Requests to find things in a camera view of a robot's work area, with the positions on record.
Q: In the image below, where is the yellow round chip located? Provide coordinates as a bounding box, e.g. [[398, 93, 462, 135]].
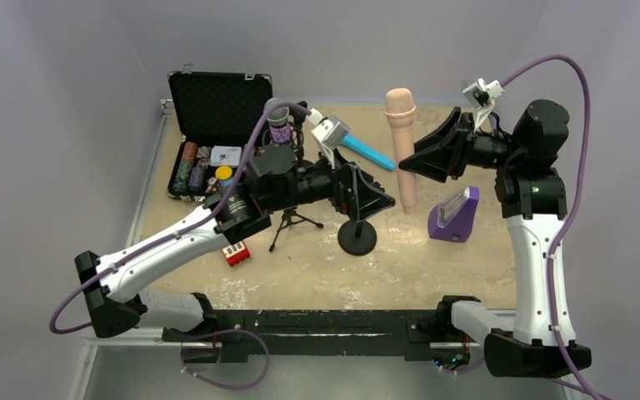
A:
[[215, 165, 234, 181]]

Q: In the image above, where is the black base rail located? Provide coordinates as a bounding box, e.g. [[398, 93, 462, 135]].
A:
[[79, 307, 569, 366]]

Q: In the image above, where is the red yellow toy block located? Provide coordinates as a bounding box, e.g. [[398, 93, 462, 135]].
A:
[[222, 241, 251, 267]]

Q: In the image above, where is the blue small blind chip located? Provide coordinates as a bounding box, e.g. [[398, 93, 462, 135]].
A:
[[219, 177, 233, 189]]

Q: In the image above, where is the black poker chip case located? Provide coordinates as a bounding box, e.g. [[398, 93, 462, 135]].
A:
[[166, 71, 273, 201]]

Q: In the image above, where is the purple glitter microphone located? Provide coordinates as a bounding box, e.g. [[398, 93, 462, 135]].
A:
[[262, 97, 293, 145]]

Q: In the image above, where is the white playing card deck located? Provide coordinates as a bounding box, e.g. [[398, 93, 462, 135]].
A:
[[209, 146, 243, 168]]

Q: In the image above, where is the triangular all-in marker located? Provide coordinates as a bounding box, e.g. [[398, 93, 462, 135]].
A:
[[204, 177, 223, 195]]

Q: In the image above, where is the purple metronome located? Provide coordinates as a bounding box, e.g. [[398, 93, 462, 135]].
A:
[[427, 186, 480, 243]]

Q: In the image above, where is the black tripod mic stand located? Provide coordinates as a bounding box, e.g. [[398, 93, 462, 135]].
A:
[[260, 115, 326, 254]]

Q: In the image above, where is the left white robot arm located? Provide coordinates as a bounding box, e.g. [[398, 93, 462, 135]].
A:
[[75, 146, 395, 338]]

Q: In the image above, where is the black round-base mic stand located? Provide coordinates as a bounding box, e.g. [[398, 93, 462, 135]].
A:
[[275, 108, 312, 168], [337, 220, 378, 257]]

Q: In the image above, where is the pink toy microphone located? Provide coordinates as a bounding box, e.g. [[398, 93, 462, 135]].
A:
[[384, 87, 418, 214]]

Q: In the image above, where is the blue toy microphone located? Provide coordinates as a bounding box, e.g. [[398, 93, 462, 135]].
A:
[[341, 133, 396, 172]]

